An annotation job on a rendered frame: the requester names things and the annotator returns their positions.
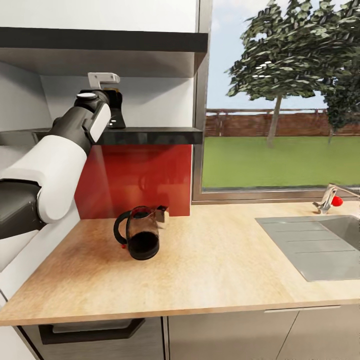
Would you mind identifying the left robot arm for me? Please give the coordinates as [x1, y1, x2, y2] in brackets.
[0, 72, 123, 274]

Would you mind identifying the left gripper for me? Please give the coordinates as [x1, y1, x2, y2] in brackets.
[80, 88, 123, 107]

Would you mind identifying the bottle of coffee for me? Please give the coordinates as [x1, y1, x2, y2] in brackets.
[106, 88, 127, 129]

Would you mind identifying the electric kettle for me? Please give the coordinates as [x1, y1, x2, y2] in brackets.
[113, 205, 160, 261]

